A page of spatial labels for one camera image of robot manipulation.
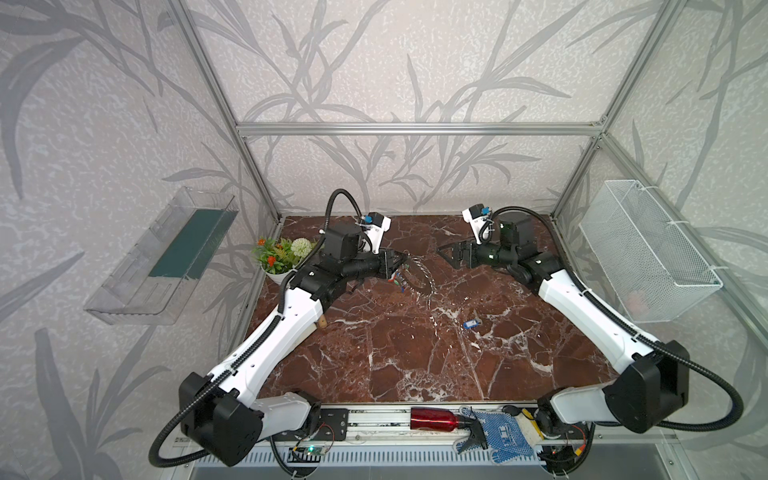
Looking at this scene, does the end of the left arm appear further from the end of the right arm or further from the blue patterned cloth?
the blue patterned cloth

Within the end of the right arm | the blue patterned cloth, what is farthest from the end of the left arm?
the blue patterned cloth

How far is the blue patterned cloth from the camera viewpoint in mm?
705
